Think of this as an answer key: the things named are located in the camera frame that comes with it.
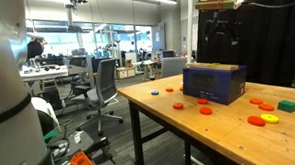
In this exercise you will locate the yellow disc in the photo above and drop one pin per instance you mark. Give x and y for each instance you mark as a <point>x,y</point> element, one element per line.
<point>269,118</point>

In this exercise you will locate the white vertical frame pole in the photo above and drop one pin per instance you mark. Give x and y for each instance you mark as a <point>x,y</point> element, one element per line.
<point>190,27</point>

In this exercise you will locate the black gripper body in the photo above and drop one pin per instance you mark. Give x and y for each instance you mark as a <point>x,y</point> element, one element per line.
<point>219,16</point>

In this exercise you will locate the orange disc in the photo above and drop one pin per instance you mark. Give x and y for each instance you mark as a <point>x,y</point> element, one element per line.
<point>256,120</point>
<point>202,100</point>
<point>178,105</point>
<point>205,110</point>
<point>181,88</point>
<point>169,89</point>
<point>256,100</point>
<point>266,106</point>

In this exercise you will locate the yellow block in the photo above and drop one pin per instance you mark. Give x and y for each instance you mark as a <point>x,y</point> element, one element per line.
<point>215,64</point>

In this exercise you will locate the black mesh office chair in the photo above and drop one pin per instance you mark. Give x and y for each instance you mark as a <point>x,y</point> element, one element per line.
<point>101,91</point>

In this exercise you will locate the black metal table frame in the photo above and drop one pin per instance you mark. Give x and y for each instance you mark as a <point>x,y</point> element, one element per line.
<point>138,139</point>

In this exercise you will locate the white work desk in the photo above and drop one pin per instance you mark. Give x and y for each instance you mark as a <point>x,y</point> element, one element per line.
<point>43,73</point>

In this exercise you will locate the black curtain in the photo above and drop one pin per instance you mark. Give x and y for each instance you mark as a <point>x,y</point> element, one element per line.
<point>269,40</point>

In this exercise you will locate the blue cardboard box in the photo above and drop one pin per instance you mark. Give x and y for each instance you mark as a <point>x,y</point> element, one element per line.
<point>214,84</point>

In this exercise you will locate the grey office chair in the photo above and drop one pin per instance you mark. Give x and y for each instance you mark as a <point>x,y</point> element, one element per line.
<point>173,66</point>

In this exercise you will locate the blue disc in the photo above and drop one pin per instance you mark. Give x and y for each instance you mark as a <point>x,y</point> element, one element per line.
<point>155,92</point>

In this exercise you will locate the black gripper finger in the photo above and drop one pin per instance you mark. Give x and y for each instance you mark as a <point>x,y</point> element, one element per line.
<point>232,31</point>
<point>208,31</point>

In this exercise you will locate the green block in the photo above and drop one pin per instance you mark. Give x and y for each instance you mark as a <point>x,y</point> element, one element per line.
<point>287,106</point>

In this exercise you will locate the orange plastic tool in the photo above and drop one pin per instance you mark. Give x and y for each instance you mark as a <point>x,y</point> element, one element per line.
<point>82,163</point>

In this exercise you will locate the small cardboard box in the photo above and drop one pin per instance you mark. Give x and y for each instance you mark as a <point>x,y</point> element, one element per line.
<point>125,72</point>

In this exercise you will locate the person in black shirt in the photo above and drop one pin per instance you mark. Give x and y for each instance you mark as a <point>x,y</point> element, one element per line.
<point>35,48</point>

